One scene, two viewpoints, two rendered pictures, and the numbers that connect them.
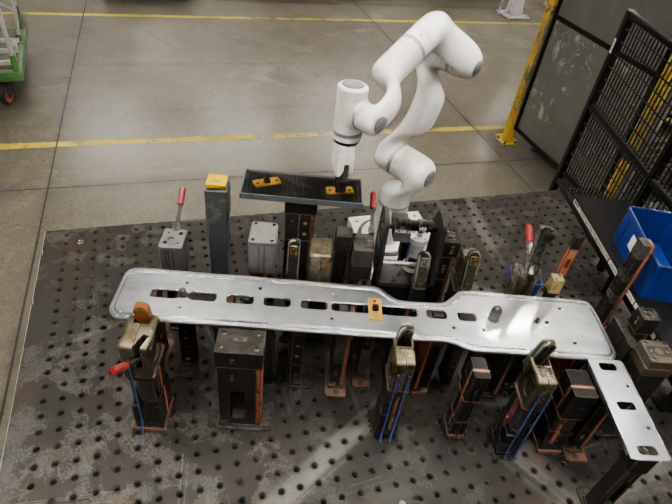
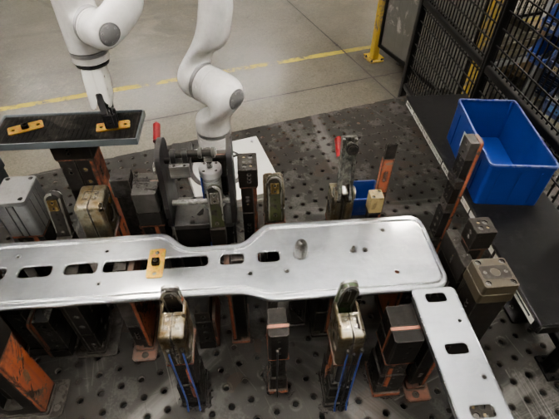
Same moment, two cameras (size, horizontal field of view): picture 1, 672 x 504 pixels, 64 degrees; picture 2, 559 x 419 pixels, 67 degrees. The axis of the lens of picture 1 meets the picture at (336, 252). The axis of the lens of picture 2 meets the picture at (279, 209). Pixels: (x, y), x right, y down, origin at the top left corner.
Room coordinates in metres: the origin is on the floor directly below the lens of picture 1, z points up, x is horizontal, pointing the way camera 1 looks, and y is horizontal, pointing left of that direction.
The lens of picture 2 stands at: (0.44, -0.41, 1.79)
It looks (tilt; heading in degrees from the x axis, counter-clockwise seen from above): 45 degrees down; 359
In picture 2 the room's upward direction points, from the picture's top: 1 degrees clockwise
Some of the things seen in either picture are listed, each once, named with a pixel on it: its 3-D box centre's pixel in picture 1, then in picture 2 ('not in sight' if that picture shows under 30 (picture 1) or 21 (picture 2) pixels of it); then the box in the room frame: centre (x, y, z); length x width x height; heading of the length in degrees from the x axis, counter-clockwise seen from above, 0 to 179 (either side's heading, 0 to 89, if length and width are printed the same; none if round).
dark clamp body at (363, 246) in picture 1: (356, 287); (160, 233); (1.24, -0.08, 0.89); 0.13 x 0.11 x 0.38; 5
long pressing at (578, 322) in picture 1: (367, 311); (147, 268); (1.04, -0.11, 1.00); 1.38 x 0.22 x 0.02; 95
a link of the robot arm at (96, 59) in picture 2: (346, 133); (90, 53); (1.37, 0.02, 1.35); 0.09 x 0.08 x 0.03; 14
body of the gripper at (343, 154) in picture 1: (344, 152); (97, 79); (1.37, 0.02, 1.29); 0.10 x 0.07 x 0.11; 14
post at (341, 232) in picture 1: (337, 279); (137, 227); (1.25, -0.02, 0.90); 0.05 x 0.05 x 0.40; 5
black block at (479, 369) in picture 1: (466, 400); (278, 354); (0.90, -0.42, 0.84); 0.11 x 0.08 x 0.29; 5
